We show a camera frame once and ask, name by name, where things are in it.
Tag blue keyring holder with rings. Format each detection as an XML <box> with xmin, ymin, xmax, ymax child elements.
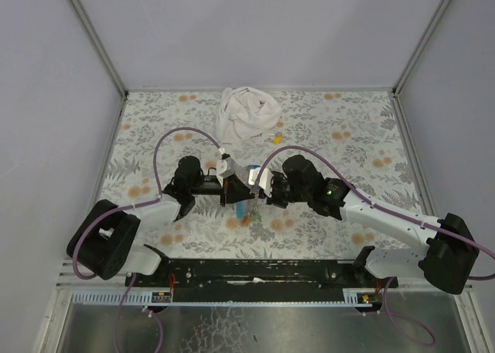
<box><xmin>235</xmin><ymin>200</ymin><xmax>252</xmax><ymax>221</ymax></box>

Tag key with green tag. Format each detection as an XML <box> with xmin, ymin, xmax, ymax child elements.
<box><xmin>250</xmin><ymin>210</ymin><xmax>261</xmax><ymax>220</ymax></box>

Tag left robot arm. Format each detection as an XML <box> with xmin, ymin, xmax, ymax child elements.
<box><xmin>67</xmin><ymin>154</ymin><xmax>254</xmax><ymax>280</ymax></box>

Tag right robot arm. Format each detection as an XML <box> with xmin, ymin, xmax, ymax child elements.
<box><xmin>258</xmin><ymin>155</ymin><xmax>480</xmax><ymax>295</ymax></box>

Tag key with yellow tag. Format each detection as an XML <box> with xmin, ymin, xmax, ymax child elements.
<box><xmin>268</xmin><ymin>132</ymin><xmax>283</xmax><ymax>145</ymax></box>

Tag floral patterned table mat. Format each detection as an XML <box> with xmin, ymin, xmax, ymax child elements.
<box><xmin>101</xmin><ymin>91</ymin><xmax>422</xmax><ymax>259</ymax></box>

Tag crumpled white cloth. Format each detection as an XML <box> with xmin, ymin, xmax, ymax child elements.
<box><xmin>215</xmin><ymin>87</ymin><xmax>282</xmax><ymax>144</ymax></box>

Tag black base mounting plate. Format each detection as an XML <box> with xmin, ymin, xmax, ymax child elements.
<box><xmin>134</xmin><ymin>259</ymin><xmax>390</xmax><ymax>303</ymax></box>

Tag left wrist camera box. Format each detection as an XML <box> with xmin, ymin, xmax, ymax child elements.
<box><xmin>216</xmin><ymin>155</ymin><xmax>236</xmax><ymax>186</ymax></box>

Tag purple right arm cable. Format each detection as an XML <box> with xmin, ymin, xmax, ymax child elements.
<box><xmin>256</xmin><ymin>146</ymin><xmax>495</xmax><ymax>282</ymax></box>

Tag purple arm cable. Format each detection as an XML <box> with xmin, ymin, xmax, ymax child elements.
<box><xmin>256</xmin><ymin>146</ymin><xmax>495</xmax><ymax>282</ymax></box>
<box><xmin>72</xmin><ymin>127</ymin><xmax>227</xmax><ymax>280</ymax></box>

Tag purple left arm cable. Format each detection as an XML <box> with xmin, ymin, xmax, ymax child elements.
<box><xmin>72</xmin><ymin>127</ymin><xmax>227</xmax><ymax>280</ymax></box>

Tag white slotted cable duct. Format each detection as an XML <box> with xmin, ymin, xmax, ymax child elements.
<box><xmin>72</xmin><ymin>290</ymin><xmax>171</xmax><ymax>306</ymax></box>

